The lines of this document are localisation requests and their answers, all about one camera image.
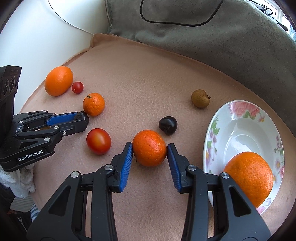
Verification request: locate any small mandarin with stem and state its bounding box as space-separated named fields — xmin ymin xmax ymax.
xmin=83 ymin=93 xmax=105 ymax=117

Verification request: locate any oval orange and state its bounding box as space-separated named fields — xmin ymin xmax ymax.
xmin=44 ymin=66 xmax=73 ymax=97

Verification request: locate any large cherry tomato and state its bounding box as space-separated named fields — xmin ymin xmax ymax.
xmin=86 ymin=128 xmax=111 ymax=155

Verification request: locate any large orange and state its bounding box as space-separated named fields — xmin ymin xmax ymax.
xmin=223 ymin=152 xmax=273 ymax=208

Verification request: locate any small red cherry tomato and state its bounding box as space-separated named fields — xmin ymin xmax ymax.
xmin=71 ymin=81 xmax=84 ymax=94

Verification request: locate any white glove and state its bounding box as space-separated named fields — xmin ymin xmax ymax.
xmin=1 ymin=164 xmax=36 ymax=198

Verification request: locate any pink blanket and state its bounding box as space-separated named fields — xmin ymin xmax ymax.
xmin=23 ymin=34 xmax=295 ymax=240

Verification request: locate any floral white plate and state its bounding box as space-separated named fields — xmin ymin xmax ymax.
xmin=203 ymin=100 xmax=285 ymax=214

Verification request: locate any brown longan near plate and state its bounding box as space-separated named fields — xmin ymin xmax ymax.
xmin=191 ymin=89 xmax=211 ymax=108

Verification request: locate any grey cushion blanket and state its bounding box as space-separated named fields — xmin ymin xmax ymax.
xmin=106 ymin=1 xmax=295 ymax=132

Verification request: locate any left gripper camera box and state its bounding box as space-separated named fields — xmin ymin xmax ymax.
xmin=1 ymin=65 xmax=22 ymax=154

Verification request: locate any white cable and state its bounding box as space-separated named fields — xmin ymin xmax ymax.
xmin=47 ymin=0 xmax=94 ymax=36

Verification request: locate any black cable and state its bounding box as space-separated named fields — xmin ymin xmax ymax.
xmin=140 ymin=0 xmax=224 ymax=27

